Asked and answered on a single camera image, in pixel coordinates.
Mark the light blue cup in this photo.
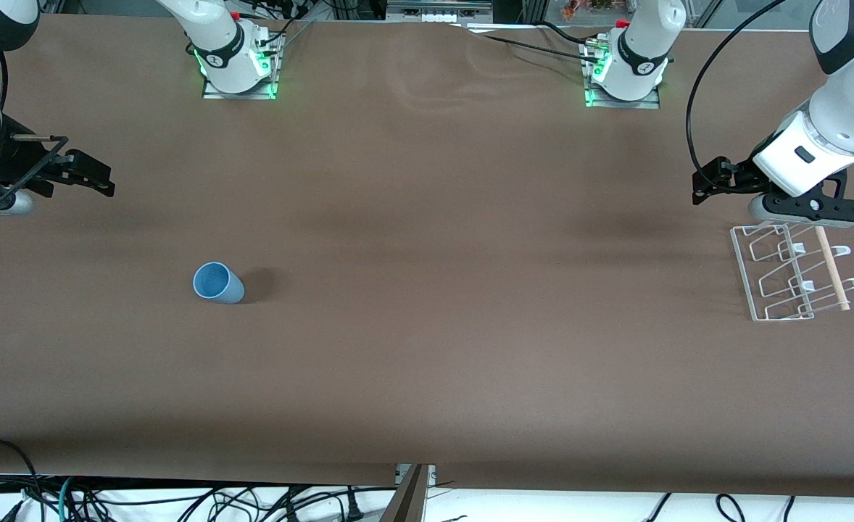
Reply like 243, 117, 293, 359
192, 261, 246, 305

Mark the orange clutter pile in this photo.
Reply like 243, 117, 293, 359
562, 0, 620, 20

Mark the grey box with white connectors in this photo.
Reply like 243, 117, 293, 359
386, 0, 494, 24

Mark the white wire cup rack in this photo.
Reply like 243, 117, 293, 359
729, 223, 854, 323

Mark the short black table cable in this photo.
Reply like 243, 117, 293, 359
537, 20, 591, 46

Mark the long black table cable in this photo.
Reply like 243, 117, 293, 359
463, 26, 602, 63

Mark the black looped floor cable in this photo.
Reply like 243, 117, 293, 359
0, 438, 40, 505

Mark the teal cable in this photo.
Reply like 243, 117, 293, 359
56, 476, 81, 522

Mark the grey table support post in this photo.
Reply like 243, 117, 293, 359
379, 464, 436, 522

